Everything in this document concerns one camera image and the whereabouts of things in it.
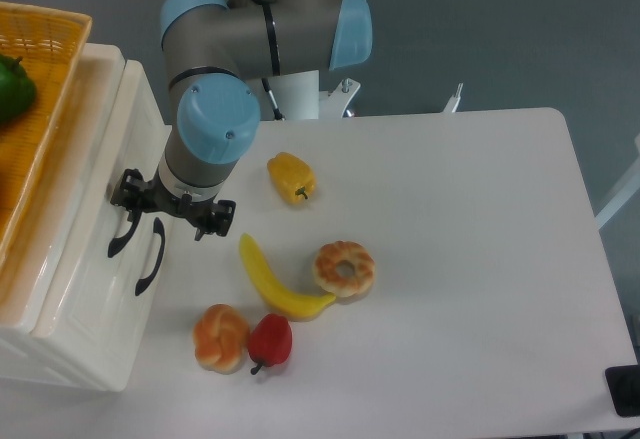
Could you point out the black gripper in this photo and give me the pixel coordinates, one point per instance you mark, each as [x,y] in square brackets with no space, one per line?
[137,195]

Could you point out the yellow toy bell pepper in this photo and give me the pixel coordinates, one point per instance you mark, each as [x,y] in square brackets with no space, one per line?
[293,179]

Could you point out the black top drawer handle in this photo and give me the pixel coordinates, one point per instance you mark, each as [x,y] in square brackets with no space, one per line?
[117,244]

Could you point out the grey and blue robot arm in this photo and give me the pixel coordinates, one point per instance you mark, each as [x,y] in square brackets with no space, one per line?
[213,49]

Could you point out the white frame at right edge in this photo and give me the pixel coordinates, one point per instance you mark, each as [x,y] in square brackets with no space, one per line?
[620,193]

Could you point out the toy knotted bread roll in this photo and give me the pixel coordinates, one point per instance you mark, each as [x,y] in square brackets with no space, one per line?
[220,337]

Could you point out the black drawer handle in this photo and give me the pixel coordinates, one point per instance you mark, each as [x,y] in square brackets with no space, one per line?
[156,254]
[117,244]

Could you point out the black lower drawer handle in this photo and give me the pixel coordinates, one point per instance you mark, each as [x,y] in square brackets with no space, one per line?
[156,254]

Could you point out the white plastic drawer cabinet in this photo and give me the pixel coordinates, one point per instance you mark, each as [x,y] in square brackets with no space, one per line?
[74,359]

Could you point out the yellow toy banana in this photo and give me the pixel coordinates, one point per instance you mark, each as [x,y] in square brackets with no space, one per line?
[293,305]

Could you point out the black device at table corner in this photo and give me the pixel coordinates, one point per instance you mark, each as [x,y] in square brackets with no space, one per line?
[624,388]

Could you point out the orange woven plastic basket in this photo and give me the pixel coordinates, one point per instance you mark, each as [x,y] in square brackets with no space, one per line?
[50,41]

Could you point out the toy bagel bread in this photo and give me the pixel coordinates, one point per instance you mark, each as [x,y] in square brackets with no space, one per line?
[344,268]

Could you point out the green toy bell pepper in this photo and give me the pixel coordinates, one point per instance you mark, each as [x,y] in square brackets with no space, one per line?
[18,90]

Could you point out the red toy bell pepper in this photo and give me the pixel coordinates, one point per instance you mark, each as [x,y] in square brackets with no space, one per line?
[270,342]

